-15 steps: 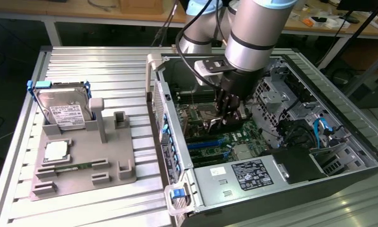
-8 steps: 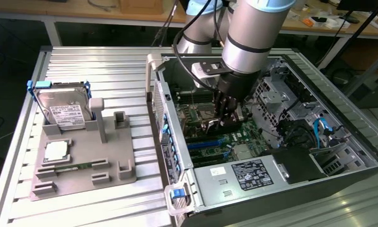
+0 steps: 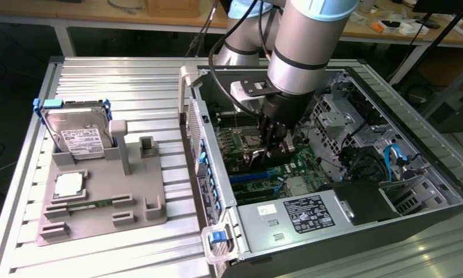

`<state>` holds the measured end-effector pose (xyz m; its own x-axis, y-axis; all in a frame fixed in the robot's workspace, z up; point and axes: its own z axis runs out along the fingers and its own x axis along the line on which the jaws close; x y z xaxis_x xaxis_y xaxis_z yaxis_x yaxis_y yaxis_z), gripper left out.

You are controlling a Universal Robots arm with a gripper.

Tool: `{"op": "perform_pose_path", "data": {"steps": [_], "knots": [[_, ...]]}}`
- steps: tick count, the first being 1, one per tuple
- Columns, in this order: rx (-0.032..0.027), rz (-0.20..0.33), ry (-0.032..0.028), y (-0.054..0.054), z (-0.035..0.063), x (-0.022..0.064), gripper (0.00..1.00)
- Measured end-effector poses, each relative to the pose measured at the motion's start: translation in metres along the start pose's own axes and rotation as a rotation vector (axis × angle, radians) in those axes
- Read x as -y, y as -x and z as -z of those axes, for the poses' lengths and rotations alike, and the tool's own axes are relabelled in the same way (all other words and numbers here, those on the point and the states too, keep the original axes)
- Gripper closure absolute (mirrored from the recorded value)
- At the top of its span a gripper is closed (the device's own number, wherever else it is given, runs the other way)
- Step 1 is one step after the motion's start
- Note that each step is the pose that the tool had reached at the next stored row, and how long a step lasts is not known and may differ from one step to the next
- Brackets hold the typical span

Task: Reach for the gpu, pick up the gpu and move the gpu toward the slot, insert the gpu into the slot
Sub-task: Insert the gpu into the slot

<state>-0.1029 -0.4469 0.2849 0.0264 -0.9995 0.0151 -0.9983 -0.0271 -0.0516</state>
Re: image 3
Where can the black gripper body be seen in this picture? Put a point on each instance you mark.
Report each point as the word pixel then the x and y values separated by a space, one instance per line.
pixel 288 108

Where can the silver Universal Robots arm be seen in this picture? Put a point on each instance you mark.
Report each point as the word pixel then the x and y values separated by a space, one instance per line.
pixel 305 43

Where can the blue expansion slot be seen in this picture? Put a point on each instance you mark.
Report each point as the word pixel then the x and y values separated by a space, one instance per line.
pixel 251 176

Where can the black expansion slot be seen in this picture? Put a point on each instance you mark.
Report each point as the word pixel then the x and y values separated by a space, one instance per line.
pixel 255 195

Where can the CPU socket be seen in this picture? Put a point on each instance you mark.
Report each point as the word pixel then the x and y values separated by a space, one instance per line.
pixel 250 139

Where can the green motherboard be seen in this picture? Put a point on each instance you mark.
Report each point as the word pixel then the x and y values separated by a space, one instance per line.
pixel 313 168

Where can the metal disk bay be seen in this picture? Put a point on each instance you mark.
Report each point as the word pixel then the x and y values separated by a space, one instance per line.
pixel 332 118

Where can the silver chipset heatsink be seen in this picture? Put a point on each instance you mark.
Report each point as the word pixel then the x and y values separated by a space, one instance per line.
pixel 297 186

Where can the silver power supply unit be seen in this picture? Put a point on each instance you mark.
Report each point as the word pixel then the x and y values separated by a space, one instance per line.
pixel 263 220

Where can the wooden desk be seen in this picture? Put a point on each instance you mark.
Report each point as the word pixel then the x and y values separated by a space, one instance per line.
pixel 371 37

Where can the blue case latch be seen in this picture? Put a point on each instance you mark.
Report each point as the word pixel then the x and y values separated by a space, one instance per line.
pixel 218 237

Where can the black open PC case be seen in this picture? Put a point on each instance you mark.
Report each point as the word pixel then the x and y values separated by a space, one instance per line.
pixel 352 243

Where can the white and orange clutter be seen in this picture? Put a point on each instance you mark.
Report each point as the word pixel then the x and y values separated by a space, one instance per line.
pixel 405 27

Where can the grey parts rack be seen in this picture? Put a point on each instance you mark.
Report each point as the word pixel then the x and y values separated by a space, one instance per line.
pixel 100 179

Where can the black monitor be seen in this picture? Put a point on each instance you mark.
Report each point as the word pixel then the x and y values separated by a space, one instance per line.
pixel 429 24

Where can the hard disk in blue carrier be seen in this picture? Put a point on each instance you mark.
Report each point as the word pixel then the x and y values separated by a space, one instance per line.
pixel 78 136

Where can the black slanted pole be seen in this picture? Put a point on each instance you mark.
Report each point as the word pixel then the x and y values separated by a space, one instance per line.
pixel 444 32

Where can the green RAM stick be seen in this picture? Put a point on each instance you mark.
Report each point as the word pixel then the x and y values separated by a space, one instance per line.
pixel 91 204

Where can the silver CPU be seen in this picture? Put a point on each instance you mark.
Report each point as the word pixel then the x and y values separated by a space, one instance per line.
pixel 70 185

